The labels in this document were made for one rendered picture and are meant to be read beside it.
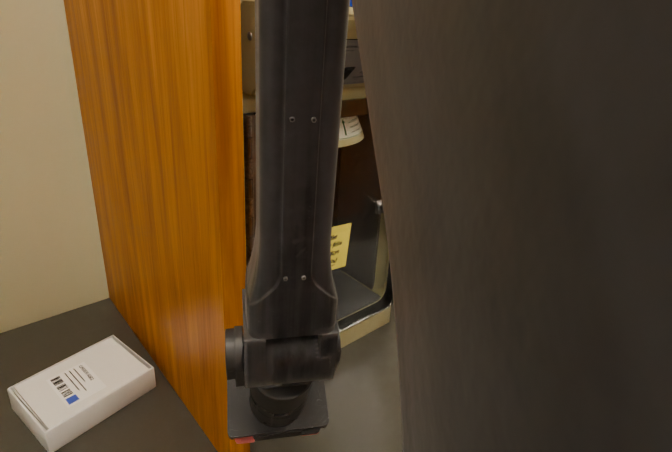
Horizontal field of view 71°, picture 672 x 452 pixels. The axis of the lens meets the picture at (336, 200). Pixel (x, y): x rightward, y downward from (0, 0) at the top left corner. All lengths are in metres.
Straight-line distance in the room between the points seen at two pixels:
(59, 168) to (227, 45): 0.58
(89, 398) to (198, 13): 0.56
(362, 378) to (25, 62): 0.75
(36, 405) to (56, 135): 0.44
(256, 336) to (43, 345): 0.69
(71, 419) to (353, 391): 0.40
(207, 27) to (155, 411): 0.57
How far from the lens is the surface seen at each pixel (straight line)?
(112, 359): 0.86
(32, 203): 1.00
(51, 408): 0.81
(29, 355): 0.98
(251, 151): 0.58
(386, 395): 0.82
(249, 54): 0.55
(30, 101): 0.95
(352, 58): 0.58
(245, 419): 0.53
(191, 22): 0.49
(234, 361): 0.38
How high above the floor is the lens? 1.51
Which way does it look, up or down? 23 degrees down
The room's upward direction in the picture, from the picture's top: 3 degrees clockwise
